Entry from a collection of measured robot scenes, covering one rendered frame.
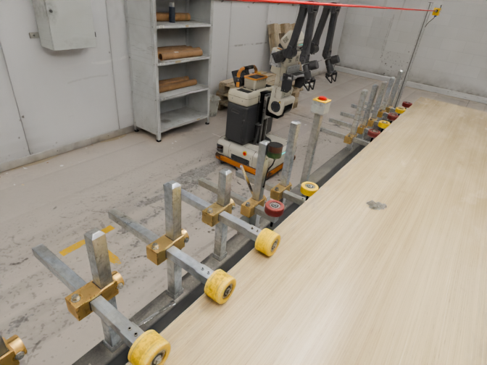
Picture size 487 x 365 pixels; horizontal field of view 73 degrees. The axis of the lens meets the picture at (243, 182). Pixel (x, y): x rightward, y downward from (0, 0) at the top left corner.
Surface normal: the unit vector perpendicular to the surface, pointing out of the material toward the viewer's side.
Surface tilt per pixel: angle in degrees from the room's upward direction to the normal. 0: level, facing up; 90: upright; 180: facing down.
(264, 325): 0
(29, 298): 0
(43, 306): 0
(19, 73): 90
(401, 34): 90
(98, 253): 90
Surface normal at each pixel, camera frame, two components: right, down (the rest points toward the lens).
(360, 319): 0.09, -0.85
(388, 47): -0.59, 0.37
